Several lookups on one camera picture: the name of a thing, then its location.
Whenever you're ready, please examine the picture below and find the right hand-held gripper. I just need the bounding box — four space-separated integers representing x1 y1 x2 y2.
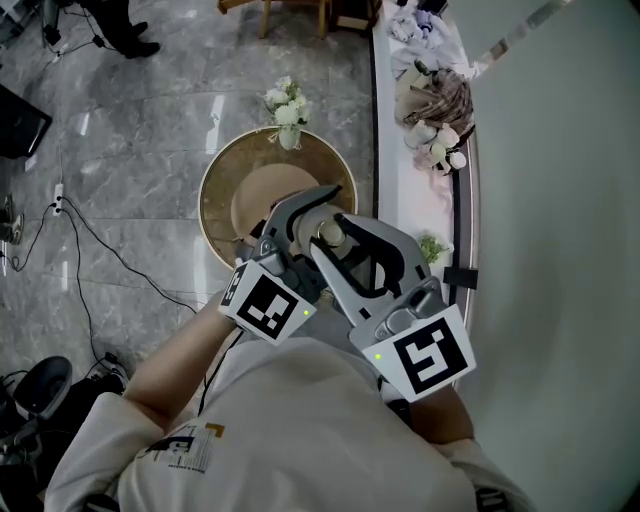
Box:
308 213 476 404

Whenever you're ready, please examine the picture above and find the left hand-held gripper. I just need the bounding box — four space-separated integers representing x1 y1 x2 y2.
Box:
218 184 345 347

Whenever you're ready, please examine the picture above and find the small round object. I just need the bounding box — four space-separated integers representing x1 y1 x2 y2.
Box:
309 212 361 261

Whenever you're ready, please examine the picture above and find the person's left forearm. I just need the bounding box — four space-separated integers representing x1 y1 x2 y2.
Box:
122 292 236 436

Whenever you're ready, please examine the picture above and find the person's right forearm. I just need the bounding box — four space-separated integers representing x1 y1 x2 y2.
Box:
409 384 475 444

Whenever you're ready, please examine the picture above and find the round glass side table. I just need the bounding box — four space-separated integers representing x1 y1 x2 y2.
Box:
198 126 360 271

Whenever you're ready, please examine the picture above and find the green artificial flower sprig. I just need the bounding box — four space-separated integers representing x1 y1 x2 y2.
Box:
418 232 454 266

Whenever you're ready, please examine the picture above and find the white window ledge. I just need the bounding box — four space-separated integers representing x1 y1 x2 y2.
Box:
370 0 479 321

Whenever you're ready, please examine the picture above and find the pink cloth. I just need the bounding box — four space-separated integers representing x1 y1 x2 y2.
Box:
412 149 454 206

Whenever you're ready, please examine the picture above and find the white flower bouquet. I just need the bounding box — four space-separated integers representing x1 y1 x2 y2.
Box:
263 75 312 129

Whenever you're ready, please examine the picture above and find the beige bag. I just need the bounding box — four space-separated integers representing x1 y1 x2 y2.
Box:
393 58 441 124

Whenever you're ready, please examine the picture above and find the brown wooden stool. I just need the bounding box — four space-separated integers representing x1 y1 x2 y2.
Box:
332 0 384 36

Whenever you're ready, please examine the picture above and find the white cloth pile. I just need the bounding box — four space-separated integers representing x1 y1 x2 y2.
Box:
388 4 476 81

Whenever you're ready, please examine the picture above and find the black monitor screen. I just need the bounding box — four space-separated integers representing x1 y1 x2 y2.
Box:
0 84 54 161

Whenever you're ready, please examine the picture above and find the grey plastic container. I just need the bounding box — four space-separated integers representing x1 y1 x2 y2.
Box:
12 355 74 421

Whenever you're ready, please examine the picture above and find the black window frame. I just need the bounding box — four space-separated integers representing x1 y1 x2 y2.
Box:
442 149 481 326

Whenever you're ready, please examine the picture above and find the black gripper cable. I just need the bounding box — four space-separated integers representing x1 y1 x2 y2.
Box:
197 329 245 417

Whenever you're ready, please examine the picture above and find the black power cable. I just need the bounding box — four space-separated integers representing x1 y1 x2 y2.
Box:
59 195 200 315
0 203 56 274
59 209 121 371

